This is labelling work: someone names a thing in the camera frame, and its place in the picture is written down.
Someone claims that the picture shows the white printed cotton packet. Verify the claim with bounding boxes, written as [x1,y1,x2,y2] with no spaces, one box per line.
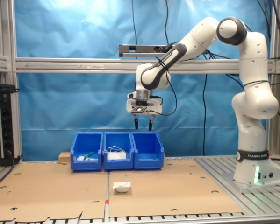
[113,182,132,194]

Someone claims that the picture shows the stack of white masks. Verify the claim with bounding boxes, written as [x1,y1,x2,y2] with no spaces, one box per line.
[106,146,128,161]

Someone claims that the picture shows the blue bin with gauze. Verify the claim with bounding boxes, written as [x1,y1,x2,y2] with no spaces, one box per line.
[131,132,165,170]

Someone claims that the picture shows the blue bin with masks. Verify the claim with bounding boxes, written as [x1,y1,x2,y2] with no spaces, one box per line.
[103,132,135,171]

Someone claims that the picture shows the grey power strip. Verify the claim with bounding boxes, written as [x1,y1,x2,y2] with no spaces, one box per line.
[118,44,172,58]

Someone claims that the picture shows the blue bin with syringes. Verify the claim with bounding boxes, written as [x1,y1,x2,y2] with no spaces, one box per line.
[70,132,105,173]

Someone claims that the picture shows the horizontal aluminium beam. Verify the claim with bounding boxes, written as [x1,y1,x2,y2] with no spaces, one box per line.
[14,57,275,74]

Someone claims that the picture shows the chipboard wood block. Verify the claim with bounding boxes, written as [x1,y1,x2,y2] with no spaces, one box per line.
[58,152,72,164]

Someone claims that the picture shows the brown cardboard sheet notched edge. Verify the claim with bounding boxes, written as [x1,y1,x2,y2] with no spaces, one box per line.
[0,162,110,223]

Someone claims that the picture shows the black socket rack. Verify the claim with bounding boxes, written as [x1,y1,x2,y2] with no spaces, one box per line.
[0,84,21,167]

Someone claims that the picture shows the black gripper camera mount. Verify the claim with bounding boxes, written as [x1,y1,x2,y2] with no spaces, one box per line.
[130,99,149,114]

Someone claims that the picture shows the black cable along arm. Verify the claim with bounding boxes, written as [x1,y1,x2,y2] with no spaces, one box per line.
[153,42,178,117]

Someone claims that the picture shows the hanging black cable with ferrite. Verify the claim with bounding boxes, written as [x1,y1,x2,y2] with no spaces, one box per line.
[131,0,138,46]

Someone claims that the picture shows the aluminium frame post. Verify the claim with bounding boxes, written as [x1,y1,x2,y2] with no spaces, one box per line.
[267,0,280,157]
[0,0,23,164]

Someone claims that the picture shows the black cable bundle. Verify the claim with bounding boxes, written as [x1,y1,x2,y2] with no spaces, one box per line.
[256,0,280,60]

